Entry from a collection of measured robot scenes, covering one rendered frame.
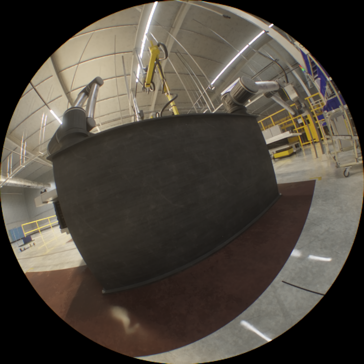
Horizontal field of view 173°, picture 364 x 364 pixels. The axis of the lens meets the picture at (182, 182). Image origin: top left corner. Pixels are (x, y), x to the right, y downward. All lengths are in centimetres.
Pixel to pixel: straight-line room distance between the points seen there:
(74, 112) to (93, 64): 985
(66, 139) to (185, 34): 1076
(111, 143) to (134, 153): 15
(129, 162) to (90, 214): 35
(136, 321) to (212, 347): 34
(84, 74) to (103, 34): 338
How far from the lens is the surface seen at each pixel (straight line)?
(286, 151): 554
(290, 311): 57
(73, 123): 92
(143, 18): 282
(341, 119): 368
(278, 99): 222
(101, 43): 1019
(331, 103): 188
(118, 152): 67
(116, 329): 73
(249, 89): 119
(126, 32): 1006
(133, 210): 63
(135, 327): 68
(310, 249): 77
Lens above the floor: 53
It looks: 2 degrees down
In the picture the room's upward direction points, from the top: 19 degrees counter-clockwise
